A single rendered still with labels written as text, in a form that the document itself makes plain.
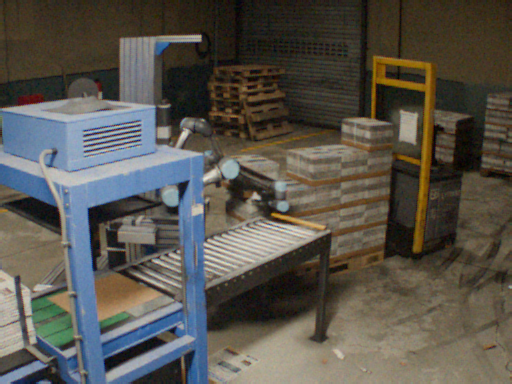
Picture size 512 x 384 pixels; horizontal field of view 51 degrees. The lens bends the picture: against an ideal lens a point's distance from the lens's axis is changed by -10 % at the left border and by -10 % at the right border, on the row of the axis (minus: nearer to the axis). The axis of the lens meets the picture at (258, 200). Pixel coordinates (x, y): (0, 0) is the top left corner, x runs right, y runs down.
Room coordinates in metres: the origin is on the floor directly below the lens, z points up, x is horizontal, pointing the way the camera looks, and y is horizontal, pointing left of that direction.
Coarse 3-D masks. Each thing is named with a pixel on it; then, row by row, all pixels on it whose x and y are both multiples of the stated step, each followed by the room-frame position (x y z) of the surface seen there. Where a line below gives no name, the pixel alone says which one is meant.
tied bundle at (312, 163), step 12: (288, 156) 4.79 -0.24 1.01; (300, 156) 4.65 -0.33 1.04; (312, 156) 4.58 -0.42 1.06; (324, 156) 4.59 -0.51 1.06; (336, 156) 4.61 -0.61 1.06; (288, 168) 4.79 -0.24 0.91; (300, 168) 4.64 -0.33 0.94; (312, 168) 4.50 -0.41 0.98; (324, 168) 4.56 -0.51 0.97; (336, 168) 4.62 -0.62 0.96; (312, 180) 4.49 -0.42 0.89
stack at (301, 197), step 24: (288, 192) 4.36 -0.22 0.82; (312, 192) 4.49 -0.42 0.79; (336, 192) 4.63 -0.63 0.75; (360, 192) 4.77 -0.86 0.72; (312, 216) 4.49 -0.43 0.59; (336, 216) 4.62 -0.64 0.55; (360, 216) 4.78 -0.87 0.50; (336, 240) 4.64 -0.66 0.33; (360, 240) 4.78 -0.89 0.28; (336, 264) 4.65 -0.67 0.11; (288, 288) 4.38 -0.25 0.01
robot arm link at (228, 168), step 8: (224, 160) 3.78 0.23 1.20; (232, 160) 3.74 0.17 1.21; (216, 168) 3.73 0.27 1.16; (224, 168) 3.70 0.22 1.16; (232, 168) 3.72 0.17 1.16; (208, 176) 3.70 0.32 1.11; (216, 176) 3.71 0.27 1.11; (224, 176) 3.71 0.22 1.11; (232, 176) 3.71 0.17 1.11; (176, 184) 3.68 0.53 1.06; (208, 184) 3.71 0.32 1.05; (168, 192) 3.61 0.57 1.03; (176, 192) 3.62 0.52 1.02; (168, 200) 3.61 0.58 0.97; (176, 200) 3.62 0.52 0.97
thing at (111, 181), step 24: (0, 168) 2.24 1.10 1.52; (24, 168) 2.13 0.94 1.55; (48, 168) 2.15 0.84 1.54; (96, 168) 2.15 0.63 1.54; (120, 168) 2.13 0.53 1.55; (144, 168) 2.15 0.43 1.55; (168, 168) 2.24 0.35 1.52; (24, 192) 2.10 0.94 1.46; (48, 192) 1.97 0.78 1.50; (96, 192) 1.97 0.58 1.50; (120, 192) 2.05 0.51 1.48
